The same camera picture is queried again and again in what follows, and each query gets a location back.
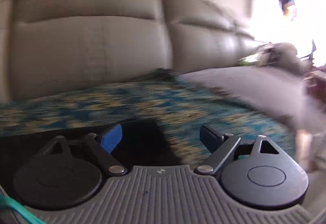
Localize black pants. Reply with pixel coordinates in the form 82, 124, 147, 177
1, 119, 182, 191

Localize grey blanket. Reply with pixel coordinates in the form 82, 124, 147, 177
181, 43, 325, 134

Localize beige leather sofa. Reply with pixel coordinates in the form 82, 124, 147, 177
1, 0, 259, 103

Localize blue paisley sofa cover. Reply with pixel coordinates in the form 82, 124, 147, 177
1, 69, 296, 166

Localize green cable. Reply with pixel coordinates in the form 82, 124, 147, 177
0, 192, 45, 224

